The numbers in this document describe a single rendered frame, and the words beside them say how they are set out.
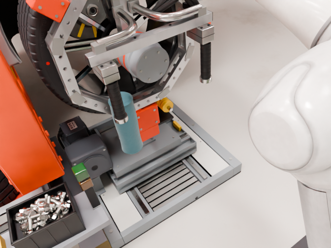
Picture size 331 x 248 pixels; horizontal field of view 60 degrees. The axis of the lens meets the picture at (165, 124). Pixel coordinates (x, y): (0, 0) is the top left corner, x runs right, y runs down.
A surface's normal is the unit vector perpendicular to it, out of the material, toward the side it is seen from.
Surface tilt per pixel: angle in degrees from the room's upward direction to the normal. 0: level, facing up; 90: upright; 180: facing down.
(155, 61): 90
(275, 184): 0
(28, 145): 90
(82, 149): 0
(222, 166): 0
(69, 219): 90
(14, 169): 90
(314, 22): 68
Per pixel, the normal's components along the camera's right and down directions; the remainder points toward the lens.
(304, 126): -0.22, -0.02
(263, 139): -0.81, 0.37
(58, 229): 0.48, 0.56
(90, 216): -0.10, -0.73
